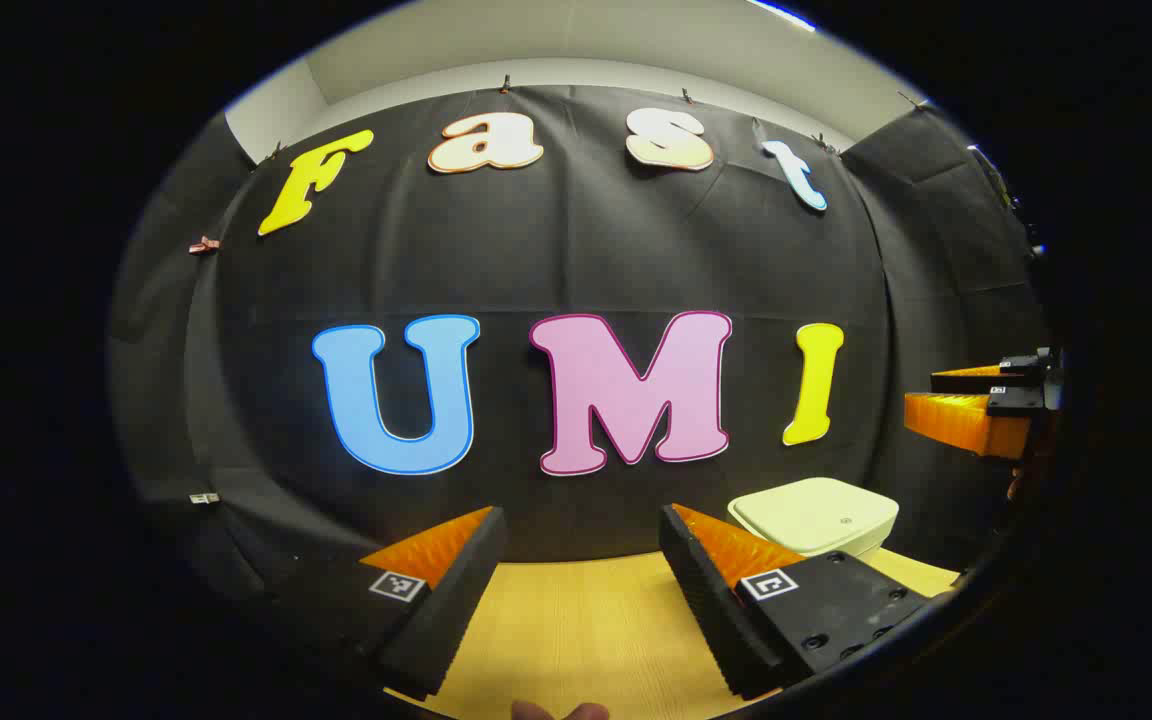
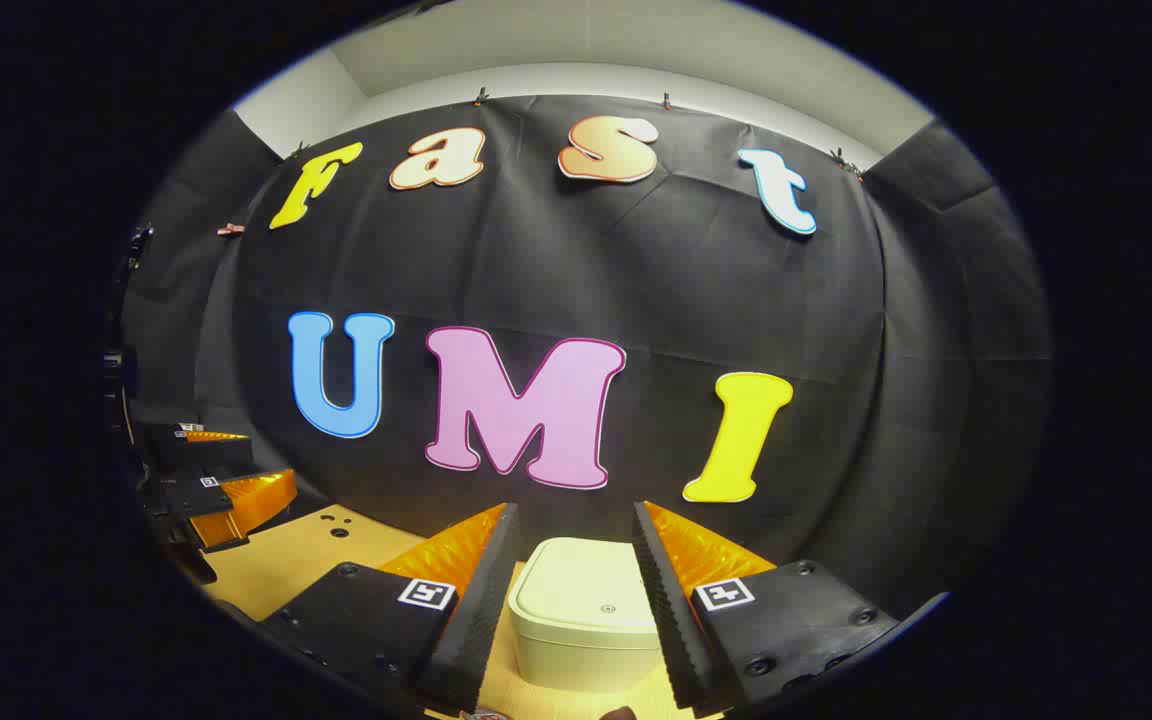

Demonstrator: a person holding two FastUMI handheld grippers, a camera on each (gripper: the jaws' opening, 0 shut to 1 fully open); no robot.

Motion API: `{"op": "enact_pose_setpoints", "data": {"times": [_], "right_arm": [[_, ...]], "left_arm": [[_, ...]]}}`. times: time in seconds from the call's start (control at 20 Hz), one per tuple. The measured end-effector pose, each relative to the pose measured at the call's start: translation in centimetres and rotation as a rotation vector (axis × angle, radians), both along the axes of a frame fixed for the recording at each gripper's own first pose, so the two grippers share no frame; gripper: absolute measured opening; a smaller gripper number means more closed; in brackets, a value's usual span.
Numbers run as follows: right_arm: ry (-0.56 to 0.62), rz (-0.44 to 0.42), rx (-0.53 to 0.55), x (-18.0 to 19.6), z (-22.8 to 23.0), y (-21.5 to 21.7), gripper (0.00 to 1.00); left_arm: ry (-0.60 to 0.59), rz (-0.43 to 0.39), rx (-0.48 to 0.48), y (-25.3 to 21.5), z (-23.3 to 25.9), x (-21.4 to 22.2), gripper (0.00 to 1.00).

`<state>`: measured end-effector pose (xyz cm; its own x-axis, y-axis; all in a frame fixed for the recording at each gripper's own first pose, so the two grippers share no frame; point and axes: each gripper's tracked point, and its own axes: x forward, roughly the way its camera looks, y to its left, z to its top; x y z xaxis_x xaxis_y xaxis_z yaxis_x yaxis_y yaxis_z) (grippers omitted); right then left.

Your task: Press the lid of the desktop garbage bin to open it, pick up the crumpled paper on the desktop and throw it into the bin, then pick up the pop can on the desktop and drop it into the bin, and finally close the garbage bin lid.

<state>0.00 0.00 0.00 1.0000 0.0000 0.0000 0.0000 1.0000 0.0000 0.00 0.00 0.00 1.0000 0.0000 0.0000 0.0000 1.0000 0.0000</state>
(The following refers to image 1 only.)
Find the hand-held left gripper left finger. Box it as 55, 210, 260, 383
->
271, 505, 509, 701

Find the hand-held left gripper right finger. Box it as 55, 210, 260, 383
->
658, 503, 937, 701

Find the pale green desktop garbage bin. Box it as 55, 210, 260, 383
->
728, 477, 900, 559

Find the wooden desktop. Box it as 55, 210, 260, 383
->
386, 545, 962, 720

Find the black backdrop cloth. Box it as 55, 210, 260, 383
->
108, 85, 1052, 601

